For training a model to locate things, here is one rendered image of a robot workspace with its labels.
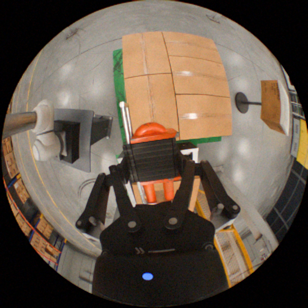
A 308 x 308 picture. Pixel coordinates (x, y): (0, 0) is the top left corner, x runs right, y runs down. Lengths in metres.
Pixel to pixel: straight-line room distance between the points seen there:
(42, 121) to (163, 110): 0.88
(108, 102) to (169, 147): 1.44
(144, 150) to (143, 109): 0.75
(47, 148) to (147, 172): 0.66
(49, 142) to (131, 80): 0.76
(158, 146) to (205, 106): 0.90
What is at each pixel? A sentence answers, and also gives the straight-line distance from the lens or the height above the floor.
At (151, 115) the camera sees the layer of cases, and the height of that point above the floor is 0.54.
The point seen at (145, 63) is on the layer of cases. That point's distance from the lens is 1.02.
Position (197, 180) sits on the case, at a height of 0.95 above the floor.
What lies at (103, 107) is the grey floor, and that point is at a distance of 1.59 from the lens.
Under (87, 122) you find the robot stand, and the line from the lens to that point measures 0.83.
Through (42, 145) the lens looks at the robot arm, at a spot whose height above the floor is 1.08.
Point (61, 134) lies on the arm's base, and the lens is 0.85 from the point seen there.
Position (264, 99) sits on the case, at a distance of 1.64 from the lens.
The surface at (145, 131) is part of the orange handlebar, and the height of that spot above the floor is 1.28.
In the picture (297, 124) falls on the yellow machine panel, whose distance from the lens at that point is 7.38.
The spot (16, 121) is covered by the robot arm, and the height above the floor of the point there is 1.29.
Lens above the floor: 1.45
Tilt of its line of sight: 69 degrees down
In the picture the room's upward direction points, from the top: 173 degrees clockwise
